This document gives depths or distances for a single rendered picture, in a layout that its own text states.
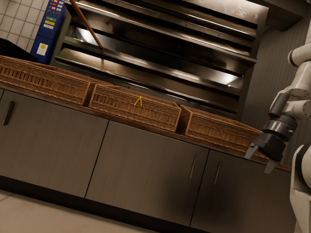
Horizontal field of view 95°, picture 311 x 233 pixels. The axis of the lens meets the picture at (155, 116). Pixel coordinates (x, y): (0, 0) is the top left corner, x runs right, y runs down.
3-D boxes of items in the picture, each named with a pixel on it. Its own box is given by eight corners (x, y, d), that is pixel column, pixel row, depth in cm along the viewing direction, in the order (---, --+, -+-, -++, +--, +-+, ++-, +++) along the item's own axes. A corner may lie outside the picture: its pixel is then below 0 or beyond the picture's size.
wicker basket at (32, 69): (46, 95, 131) (55, 67, 133) (105, 112, 134) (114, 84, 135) (-13, 78, 82) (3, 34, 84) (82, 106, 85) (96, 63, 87)
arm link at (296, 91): (276, 120, 62) (289, 94, 63) (301, 121, 53) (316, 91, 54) (266, 112, 61) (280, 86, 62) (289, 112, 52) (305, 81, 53)
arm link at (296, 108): (275, 131, 60) (288, 109, 61) (306, 135, 50) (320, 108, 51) (257, 116, 59) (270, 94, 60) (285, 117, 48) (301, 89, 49)
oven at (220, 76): (88, 134, 318) (115, 46, 332) (177, 159, 324) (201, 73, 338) (-3, 148, 128) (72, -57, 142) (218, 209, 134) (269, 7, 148)
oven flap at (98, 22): (63, 2, 124) (74, 22, 143) (257, 62, 129) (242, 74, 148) (65, 0, 124) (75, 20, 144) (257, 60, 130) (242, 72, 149)
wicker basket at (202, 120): (171, 131, 135) (179, 104, 137) (227, 148, 136) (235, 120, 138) (183, 135, 87) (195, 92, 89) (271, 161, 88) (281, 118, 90)
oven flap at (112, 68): (56, 60, 135) (67, 46, 143) (235, 114, 140) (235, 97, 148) (53, 57, 131) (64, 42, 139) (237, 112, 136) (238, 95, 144)
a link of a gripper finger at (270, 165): (270, 174, 53) (278, 160, 53) (262, 171, 56) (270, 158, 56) (273, 177, 53) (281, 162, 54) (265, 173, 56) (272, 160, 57)
